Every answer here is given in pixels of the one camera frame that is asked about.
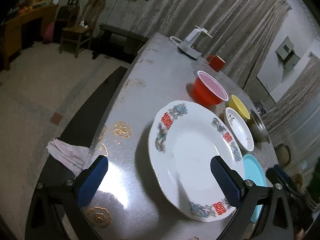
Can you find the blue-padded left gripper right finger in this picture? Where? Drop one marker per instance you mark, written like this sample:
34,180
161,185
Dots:
241,193

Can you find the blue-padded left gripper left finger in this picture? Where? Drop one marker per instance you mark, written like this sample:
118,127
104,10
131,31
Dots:
79,191

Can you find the turquoise plastic plate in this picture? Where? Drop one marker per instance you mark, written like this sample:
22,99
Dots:
254,172

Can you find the stainless steel basin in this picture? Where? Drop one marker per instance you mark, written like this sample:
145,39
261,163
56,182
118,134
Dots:
257,128

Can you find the small white floral plate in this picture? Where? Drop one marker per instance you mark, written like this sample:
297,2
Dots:
239,129

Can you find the large white patterned plate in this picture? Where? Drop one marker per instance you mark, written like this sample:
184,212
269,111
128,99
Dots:
183,139

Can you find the yellow plastic bowl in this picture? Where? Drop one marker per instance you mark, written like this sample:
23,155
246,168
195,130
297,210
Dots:
236,104

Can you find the red disposable bowl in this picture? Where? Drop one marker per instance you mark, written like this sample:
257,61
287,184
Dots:
207,91

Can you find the white cloth rag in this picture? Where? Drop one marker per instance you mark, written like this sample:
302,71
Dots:
71,156

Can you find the cushioned chair by curtain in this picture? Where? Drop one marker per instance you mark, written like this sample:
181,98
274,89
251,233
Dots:
283,155

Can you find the red mug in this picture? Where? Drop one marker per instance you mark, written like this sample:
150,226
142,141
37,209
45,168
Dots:
215,62

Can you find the dark wooden bench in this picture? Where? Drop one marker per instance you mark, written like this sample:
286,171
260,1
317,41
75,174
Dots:
118,43

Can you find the white electric kettle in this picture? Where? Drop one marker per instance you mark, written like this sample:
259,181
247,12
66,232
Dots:
186,46

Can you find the beige curtain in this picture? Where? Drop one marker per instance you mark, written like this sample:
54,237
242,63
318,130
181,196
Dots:
240,31

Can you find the wooden chair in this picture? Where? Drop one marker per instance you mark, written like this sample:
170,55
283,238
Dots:
82,31

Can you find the wooden shelf cabinet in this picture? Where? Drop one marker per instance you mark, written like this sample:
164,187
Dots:
25,23

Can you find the grey wall electrical box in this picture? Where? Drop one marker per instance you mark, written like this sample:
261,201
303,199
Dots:
286,54

